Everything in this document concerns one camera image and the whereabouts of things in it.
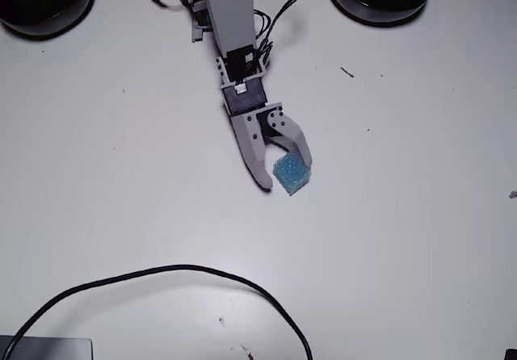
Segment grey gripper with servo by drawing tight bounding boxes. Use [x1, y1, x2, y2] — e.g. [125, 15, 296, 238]
[229, 101, 314, 192]

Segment blue sponge cube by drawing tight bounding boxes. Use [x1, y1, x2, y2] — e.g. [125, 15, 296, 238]
[272, 153, 313, 197]

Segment grey monitor stand base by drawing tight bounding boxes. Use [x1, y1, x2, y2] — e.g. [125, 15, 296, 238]
[0, 334, 95, 360]

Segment thick black cable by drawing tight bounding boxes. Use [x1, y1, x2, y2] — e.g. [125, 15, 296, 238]
[0, 264, 314, 360]

